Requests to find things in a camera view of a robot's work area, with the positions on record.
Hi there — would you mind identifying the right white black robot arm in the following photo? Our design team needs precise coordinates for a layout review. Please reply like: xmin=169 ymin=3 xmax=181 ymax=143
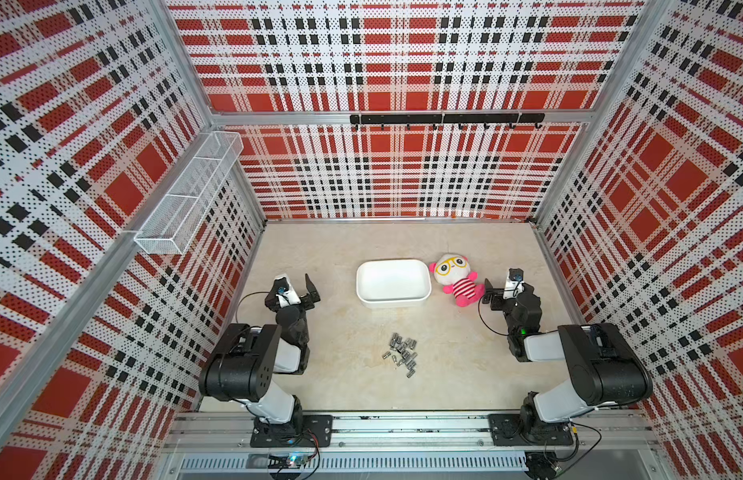
xmin=481 ymin=281 xmax=653 ymax=446

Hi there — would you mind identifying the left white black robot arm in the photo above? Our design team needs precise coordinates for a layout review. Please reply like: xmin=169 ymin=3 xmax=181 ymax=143
xmin=199 ymin=274 xmax=332 ymax=449

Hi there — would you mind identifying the white plastic storage box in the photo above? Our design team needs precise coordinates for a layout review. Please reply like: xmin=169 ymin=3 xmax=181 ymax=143
xmin=355 ymin=259 xmax=433 ymax=309

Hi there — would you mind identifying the pink white plush doll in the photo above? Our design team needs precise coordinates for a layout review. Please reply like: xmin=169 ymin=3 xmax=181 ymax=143
xmin=429 ymin=253 xmax=485 ymax=308

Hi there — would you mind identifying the green circuit board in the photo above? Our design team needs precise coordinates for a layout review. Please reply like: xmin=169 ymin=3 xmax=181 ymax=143
xmin=268 ymin=454 xmax=310 ymax=470

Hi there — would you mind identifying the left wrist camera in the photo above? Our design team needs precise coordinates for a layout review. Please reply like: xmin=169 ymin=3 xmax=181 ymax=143
xmin=273 ymin=274 xmax=301 ymax=307

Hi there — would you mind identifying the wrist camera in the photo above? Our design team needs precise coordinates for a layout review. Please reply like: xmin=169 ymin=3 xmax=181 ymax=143
xmin=273 ymin=274 xmax=301 ymax=307
xmin=503 ymin=268 xmax=525 ymax=300

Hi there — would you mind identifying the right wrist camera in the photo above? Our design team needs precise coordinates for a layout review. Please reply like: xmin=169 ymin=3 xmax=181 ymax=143
xmin=503 ymin=268 xmax=525 ymax=300

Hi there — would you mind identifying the white wire mesh basket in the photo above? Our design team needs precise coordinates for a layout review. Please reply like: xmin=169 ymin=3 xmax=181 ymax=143
xmin=134 ymin=131 xmax=242 ymax=255

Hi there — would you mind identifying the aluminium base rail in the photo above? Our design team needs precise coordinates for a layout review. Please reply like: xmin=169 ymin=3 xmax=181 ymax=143
xmin=155 ymin=410 xmax=673 ymax=479

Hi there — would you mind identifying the black wall hook rail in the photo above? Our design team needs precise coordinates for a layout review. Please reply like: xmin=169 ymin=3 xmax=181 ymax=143
xmin=349 ymin=112 xmax=545 ymax=127

